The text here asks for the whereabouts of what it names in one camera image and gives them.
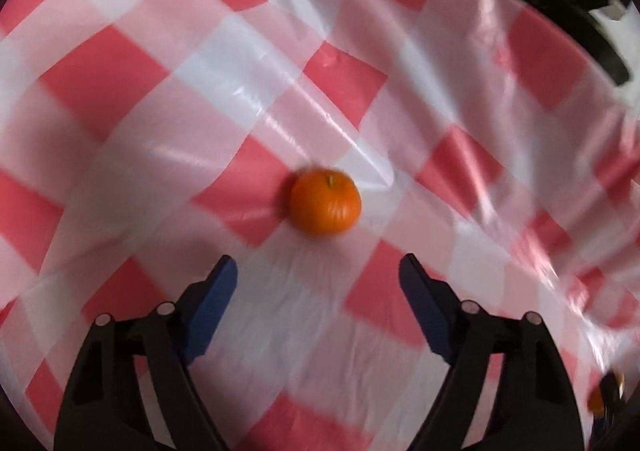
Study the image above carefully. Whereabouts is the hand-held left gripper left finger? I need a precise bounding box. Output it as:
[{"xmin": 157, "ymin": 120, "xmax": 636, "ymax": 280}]
[{"xmin": 53, "ymin": 254, "xmax": 239, "ymax": 451}]

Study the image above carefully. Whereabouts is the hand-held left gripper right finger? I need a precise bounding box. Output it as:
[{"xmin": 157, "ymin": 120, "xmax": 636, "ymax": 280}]
[{"xmin": 398, "ymin": 253, "xmax": 587, "ymax": 451}]

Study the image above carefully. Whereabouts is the orange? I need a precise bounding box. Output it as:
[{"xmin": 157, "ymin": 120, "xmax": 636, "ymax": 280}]
[{"xmin": 289, "ymin": 167, "xmax": 362, "ymax": 237}]

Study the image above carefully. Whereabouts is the small orange kumquat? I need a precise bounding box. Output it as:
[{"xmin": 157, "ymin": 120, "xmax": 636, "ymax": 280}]
[{"xmin": 586, "ymin": 370, "xmax": 626, "ymax": 416}]

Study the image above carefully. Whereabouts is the red white checkered tablecloth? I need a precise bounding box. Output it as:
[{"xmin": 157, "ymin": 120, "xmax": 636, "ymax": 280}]
[{"xmin": 0, "ymin": 0, "xmax": 640, "ymax": 451}]

